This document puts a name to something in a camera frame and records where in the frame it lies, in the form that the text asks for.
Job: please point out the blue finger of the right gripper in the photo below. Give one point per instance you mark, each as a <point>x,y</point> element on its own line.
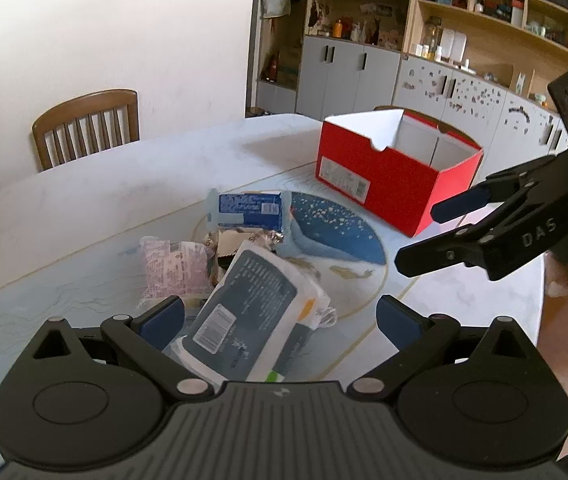
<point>461,204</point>
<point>439,252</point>

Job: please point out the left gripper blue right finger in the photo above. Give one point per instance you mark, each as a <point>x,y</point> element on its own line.
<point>400,324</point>

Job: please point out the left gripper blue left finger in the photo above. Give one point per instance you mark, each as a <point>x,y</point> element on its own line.
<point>160,325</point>

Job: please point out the pink snack bag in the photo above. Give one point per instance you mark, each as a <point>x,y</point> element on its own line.
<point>175,269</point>

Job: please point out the dark blue wipes pack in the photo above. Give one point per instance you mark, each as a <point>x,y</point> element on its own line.
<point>256,321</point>

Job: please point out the blue wafer packet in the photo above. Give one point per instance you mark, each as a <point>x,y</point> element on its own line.
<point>247,210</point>

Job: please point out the beige snack bag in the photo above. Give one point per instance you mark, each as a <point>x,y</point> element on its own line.
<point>223,245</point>

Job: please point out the red white cardboard box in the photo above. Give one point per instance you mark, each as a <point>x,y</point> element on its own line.
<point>396,163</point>

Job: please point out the wooden chair behind table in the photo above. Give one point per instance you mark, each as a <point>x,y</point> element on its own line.
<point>86,125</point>

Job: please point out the wooden wall shelving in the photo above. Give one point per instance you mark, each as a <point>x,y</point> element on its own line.
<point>504,38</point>

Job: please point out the grey wall cabinet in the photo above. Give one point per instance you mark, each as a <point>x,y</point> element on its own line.
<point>334,57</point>

